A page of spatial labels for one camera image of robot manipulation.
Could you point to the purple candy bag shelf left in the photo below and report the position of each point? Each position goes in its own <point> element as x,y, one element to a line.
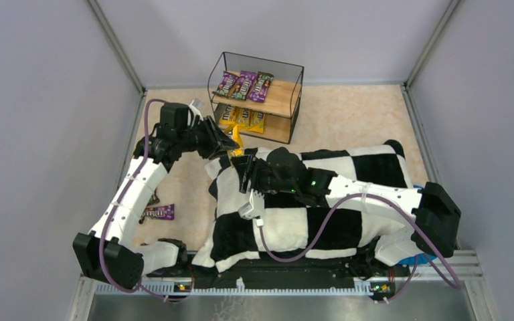
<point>228,81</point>

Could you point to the purple brown candy bag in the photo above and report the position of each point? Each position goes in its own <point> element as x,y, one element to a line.
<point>260,88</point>

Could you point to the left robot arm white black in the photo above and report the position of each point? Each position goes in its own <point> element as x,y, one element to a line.
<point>106,253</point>

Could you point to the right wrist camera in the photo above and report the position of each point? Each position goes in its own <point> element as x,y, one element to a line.
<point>254,209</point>

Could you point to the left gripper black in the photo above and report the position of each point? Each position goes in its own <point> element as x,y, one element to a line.
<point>210,138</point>

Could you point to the black white checkered pillow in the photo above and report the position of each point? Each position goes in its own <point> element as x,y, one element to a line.
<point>289,226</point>

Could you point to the purple candy bag near base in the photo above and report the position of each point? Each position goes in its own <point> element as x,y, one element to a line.
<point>165,212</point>

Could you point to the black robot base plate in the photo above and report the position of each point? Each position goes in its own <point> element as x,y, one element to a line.
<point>267,274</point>

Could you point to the yellow candy bag shelf right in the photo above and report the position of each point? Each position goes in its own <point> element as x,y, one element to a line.
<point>243,120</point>

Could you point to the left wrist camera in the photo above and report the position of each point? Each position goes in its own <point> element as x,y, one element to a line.
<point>196,115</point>

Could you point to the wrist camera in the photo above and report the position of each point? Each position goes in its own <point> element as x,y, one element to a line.
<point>254,209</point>
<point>196,115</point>

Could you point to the black wire wooden shelf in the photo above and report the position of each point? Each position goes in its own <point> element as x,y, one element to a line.
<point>282,95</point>

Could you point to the yellow candy bag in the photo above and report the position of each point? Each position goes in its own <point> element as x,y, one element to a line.
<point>233,132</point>

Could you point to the yellow candy bag shelf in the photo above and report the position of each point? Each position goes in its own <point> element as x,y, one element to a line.
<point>243,120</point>
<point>229,116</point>

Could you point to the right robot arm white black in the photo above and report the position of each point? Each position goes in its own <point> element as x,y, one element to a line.
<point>429,215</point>

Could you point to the purple candy bag shelf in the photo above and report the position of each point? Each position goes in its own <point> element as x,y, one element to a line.
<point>243,85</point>
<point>228,81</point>

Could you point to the blue cloth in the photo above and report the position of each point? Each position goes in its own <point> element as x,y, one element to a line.
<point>422,258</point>

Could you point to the purple candy bag shelf right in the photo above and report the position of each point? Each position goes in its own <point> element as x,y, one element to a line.
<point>243,85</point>

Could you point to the yellow candy bag shelf left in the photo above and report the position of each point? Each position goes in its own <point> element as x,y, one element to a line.
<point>229,116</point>

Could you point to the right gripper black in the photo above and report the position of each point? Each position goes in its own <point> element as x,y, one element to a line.
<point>253,173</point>

